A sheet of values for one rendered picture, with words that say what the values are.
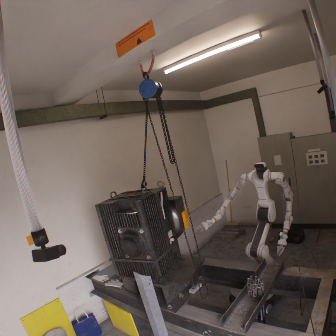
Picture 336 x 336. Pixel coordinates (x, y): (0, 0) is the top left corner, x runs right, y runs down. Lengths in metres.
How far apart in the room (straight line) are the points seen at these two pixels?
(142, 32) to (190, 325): 2.33
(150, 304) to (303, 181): 3.27
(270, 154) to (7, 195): 3.94
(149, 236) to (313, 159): 3.13
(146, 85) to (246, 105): 3.13
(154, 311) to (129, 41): 2.13
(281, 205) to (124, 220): 3.24
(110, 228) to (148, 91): 1.18
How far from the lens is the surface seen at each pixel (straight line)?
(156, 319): 2.22
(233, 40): 2.63
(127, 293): 2.55
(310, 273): 2.38
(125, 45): 2.00
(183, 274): 2.17
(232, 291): 2.87
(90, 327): 3.13
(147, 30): 1.85
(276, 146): 4.43
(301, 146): 4.33
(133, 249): 2.00
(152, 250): 2.02
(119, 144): 3.42
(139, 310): 2.68
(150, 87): 1.89
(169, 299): 2.23
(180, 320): 2.28
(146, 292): 2.06
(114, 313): 3.03
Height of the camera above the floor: 1.99
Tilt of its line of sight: 8 degrees down
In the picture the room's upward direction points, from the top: 12 degrees counter-clockwise
